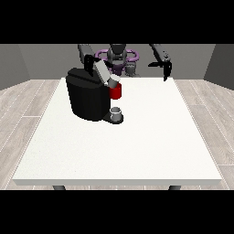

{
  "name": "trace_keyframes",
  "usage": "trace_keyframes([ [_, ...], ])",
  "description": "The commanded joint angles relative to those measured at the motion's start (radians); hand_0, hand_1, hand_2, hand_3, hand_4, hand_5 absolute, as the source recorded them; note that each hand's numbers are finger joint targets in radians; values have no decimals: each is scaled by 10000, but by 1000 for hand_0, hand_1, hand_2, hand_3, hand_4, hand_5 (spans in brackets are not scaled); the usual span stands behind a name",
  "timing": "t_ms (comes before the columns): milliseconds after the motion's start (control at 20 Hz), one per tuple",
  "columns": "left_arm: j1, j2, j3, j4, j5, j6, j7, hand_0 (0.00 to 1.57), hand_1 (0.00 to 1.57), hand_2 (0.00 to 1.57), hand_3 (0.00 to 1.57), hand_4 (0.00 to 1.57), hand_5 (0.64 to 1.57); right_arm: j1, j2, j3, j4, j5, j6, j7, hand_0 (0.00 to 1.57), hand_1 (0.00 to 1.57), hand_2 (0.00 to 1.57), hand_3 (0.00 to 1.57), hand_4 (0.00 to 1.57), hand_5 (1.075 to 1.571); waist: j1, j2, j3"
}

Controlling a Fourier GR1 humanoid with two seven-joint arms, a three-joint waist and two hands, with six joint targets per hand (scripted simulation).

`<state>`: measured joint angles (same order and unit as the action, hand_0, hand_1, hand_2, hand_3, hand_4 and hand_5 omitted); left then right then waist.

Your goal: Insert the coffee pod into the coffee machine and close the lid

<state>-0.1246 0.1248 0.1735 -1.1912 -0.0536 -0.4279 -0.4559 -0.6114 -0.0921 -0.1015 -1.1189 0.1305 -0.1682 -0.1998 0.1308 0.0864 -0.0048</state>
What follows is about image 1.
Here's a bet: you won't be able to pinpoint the black coffee machine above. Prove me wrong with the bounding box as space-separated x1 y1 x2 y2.
65 67 125 125

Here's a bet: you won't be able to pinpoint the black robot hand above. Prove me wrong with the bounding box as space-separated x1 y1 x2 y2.
83 53 99 78
147 60 174 82

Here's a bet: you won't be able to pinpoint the grey robot trunk purple rings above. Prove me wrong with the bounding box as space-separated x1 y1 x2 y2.
94 44 141 78

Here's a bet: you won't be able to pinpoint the red pod holder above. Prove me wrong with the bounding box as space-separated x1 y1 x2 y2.
108 82 123 101

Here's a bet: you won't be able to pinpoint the small grey coffee pod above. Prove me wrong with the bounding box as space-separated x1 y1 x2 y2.
124 62 137 78

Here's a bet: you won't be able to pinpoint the small grey cup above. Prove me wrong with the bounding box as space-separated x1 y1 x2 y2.
110 106 123 122

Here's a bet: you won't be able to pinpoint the pale grey machine lid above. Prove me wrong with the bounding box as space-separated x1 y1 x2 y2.
93 60 122 89

